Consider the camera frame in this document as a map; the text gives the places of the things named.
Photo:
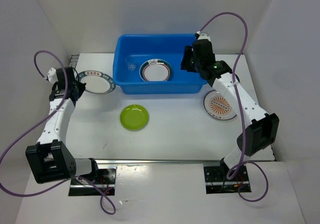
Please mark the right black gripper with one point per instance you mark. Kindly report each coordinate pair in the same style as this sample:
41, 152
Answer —
187, 53

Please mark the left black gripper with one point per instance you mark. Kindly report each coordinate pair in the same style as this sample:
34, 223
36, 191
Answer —
81, 87

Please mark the white plate dark lettered rim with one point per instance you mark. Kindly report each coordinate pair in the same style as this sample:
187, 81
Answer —
96, 82

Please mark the white plate red green rim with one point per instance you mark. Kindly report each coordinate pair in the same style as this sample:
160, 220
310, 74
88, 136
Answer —
154, 70

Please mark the clear plastic cup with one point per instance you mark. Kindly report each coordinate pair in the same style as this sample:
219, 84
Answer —
131, 63

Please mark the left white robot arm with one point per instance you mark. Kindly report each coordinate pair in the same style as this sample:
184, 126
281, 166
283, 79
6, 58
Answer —
49, 159

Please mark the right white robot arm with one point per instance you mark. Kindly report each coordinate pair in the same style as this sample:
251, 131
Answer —
259, 128

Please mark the blue plastic bin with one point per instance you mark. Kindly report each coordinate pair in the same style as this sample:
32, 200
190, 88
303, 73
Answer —
168, 47

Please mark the orange sunburst plate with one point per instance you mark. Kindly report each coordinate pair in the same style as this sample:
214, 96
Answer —
217, 106

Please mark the green plastic plate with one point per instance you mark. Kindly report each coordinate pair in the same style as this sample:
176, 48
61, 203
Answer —
134, 117

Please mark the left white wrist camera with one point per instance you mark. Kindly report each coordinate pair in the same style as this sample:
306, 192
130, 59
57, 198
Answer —
52, 76

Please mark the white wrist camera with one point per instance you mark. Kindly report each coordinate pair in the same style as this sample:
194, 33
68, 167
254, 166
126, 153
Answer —
52, 76
202, 36

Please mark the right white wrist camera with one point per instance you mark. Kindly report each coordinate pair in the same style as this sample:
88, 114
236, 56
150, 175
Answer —
202, 36

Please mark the aluminium rail frame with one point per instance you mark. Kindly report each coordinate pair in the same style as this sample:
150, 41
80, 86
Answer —
178, 131

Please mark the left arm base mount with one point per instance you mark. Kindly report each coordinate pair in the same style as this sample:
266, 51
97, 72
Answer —
105, 181

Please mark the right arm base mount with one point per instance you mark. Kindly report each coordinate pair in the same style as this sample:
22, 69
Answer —
216, 182

